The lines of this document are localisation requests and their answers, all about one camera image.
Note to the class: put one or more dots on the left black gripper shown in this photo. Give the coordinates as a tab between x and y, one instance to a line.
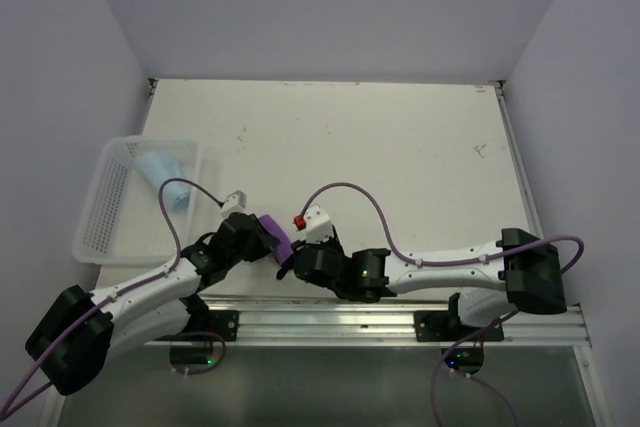
264	241

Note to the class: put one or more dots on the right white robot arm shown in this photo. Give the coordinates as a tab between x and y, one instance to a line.
516	272

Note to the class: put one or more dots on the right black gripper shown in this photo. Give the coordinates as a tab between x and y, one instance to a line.
334	242

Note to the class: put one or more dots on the aluminium mounting rail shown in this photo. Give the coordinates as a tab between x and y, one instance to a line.
325	323

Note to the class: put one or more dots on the light blue towel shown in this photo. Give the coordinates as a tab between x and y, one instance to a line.
157	167

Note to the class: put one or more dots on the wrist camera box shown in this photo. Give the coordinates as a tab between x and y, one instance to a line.
315	224
234	203

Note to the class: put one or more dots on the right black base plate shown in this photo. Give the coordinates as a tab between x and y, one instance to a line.
440	326

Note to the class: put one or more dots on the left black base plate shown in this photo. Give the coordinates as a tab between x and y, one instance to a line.
224	323

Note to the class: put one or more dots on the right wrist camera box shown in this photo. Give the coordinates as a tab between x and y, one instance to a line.
315	224

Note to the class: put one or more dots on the white plastic basket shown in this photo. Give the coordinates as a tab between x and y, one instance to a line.
121	221

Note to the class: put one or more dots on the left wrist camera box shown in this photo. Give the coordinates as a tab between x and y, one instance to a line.
234	203

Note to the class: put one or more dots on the dark grey towel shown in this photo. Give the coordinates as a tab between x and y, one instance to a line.
282	252

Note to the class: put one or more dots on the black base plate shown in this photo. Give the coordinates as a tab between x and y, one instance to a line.
224	323
440	326

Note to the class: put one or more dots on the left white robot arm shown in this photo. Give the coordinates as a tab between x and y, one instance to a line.
83	330

